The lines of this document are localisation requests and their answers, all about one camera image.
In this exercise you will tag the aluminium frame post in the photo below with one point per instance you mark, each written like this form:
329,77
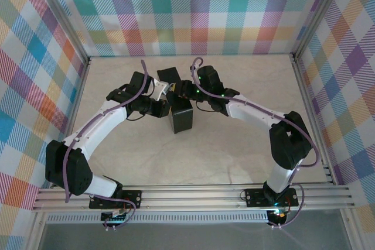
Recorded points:
319,10
58,13

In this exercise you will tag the left controller board green light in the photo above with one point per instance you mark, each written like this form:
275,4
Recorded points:
115,217

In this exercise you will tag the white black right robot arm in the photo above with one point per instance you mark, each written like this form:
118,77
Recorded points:
290,144

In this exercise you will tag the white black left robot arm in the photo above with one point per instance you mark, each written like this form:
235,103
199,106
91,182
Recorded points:
67,168

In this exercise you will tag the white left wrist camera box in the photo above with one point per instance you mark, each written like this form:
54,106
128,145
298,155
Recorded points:
159,89

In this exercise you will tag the black box starry night lid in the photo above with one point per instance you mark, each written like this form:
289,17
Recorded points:
183,118

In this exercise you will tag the aluminium mounting rail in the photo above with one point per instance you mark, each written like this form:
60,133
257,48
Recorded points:
190,198

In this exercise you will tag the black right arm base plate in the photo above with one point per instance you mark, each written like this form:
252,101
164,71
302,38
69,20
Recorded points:
255,198

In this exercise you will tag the aluminium table side rail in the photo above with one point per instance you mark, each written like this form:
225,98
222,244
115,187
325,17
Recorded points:
76,109
307,106

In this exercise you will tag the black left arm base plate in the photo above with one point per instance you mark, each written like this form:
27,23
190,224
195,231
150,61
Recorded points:
133,198

